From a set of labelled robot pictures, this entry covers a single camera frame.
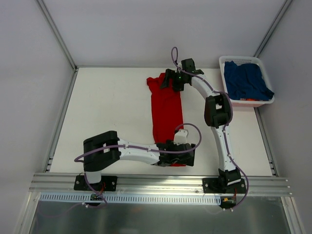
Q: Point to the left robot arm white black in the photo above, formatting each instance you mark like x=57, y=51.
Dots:
x=101, y=151

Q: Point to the white slotted cable duct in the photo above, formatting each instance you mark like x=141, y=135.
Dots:
x=133, y=199

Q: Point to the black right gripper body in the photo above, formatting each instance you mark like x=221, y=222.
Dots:
x=169, y=79

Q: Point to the aluminium mounting rail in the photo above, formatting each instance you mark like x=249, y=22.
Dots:
x=161, y=184

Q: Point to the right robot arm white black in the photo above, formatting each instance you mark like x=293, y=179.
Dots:
x=218, y=113

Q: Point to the white plastic laundry basket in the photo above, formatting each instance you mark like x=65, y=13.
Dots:
x=239, y=60

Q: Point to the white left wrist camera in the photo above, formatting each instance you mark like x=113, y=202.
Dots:
x=180, y=137

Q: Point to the red t shirt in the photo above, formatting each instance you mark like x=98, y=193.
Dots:
x=166, y=109

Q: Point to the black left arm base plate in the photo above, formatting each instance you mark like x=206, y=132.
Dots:
x=107, y=183

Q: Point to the blue t shirt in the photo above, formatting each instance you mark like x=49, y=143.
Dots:
x=245, y=82

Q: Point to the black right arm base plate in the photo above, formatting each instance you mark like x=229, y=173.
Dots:
x=214, y=185

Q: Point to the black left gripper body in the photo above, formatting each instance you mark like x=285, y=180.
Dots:
x=189, y=154

